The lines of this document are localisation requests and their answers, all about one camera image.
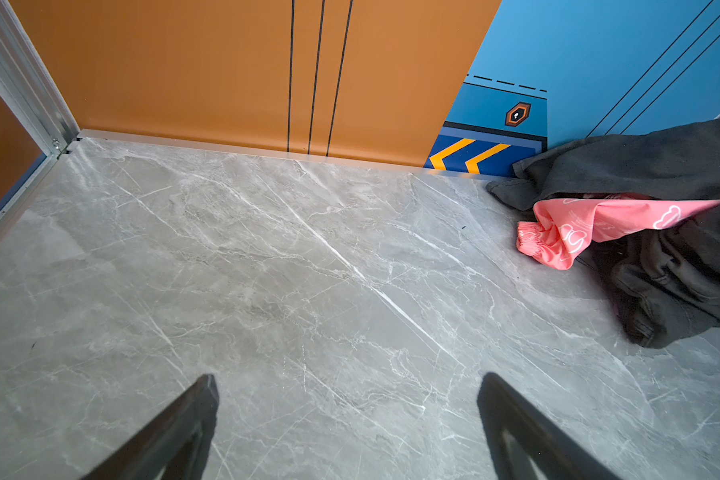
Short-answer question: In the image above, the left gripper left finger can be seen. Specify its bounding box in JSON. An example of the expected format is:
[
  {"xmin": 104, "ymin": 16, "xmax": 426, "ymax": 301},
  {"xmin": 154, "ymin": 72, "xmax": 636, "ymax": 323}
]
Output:
[{"xmin": 85, "ymin": 374, "xmax": 219, "ymax": 479}]

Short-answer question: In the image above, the pink patterned cloth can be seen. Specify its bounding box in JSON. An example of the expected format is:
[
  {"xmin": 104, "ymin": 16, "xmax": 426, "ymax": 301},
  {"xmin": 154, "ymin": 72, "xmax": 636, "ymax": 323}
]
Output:
[{"xmin": 516, "ymin": 195, "xmax": 720, "ymax": 270}]

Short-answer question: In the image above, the left aluminium corner post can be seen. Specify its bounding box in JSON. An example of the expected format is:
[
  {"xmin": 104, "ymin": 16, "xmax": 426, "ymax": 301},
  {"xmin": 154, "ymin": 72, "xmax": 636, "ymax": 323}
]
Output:
[{"xmin": 0, "ymin": 0, "xmax": 80, "ymax": 157}]

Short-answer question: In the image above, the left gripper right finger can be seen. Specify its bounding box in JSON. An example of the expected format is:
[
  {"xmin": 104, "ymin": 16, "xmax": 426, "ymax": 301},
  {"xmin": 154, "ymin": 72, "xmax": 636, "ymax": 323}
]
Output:
[{"xmin": 477, "ymin": 372, "xmax": 617, "ymax": 479}]

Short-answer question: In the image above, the dark grey cloth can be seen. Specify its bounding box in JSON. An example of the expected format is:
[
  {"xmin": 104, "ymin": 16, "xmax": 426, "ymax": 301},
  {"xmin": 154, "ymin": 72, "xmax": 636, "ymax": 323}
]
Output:
[{"xmin": 486, "ymin": 119, "xmax": 720, "ymax": 349}]

